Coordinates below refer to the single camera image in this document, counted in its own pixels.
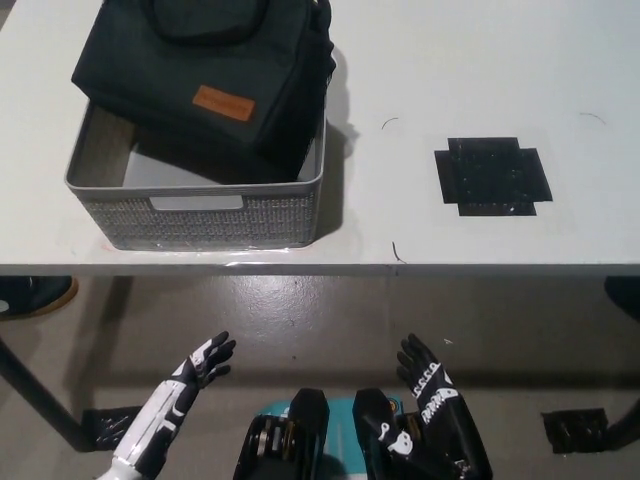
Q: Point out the dark rounded object under table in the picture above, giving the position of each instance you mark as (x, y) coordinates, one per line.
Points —
(625, 297)

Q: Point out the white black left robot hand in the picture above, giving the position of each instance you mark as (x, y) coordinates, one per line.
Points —
(170, 400)

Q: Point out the dark green fabric lunch bag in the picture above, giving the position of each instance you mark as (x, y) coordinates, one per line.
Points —
(190, 65)

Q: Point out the thin curved dark thread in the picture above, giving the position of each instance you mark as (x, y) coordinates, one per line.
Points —
(593, 115)
(390, 121)

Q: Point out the black metal table leg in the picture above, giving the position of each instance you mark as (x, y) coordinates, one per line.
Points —
(35, 390)
(627, 420)

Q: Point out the black tape cross marker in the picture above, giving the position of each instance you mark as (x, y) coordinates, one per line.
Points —
(492, 175)

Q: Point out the short dark thread piece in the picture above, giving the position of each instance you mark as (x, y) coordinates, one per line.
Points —
(396, 251)

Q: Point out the clear tape strip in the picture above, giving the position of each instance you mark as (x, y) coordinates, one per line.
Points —
(250, 260)

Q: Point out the dark shoe with orange sole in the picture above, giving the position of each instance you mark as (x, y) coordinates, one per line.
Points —
(35, 297)

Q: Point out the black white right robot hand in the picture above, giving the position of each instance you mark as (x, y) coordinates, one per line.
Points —
(445, 415)

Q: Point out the grey perforated plastic basket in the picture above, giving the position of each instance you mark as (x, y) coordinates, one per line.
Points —
(215, 220)

